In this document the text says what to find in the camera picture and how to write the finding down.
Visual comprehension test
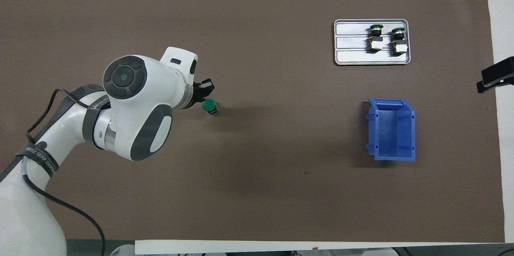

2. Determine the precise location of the blue plastic bin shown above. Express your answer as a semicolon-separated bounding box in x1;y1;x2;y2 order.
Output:
365;98;416;162

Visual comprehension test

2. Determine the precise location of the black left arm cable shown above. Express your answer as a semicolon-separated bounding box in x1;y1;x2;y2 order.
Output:
0;87;107;256

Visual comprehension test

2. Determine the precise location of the green push button switch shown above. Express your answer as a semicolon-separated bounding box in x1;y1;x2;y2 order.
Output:
201;98;219;116
390;27;409;56
365;24;384;53

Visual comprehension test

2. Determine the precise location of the grey metal tray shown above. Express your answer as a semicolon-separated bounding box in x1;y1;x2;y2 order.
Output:
333;19;411;66

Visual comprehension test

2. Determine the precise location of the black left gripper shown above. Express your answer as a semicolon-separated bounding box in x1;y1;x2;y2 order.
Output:
186;79;216;109

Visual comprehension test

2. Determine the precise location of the brown table mat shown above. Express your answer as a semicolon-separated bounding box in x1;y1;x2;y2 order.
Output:
0;0;506;244

